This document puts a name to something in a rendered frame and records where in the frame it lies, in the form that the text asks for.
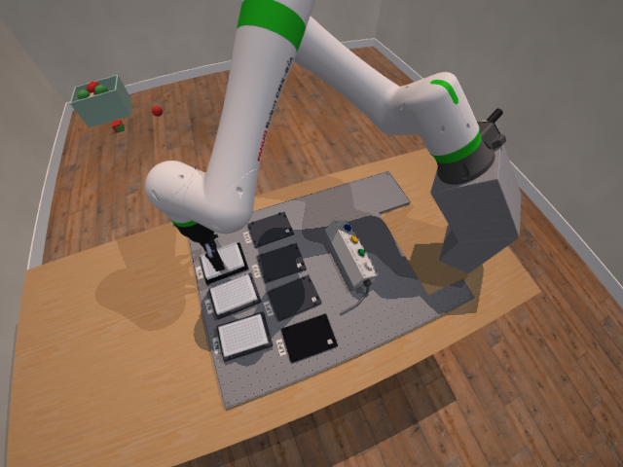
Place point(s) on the grey operator panel with coloured buttons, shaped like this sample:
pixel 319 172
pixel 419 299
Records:
pixel 350 255

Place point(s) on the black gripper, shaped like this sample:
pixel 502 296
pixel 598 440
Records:
pixel 211 243

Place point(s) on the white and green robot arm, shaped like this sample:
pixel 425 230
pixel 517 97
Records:
pixel 267 42

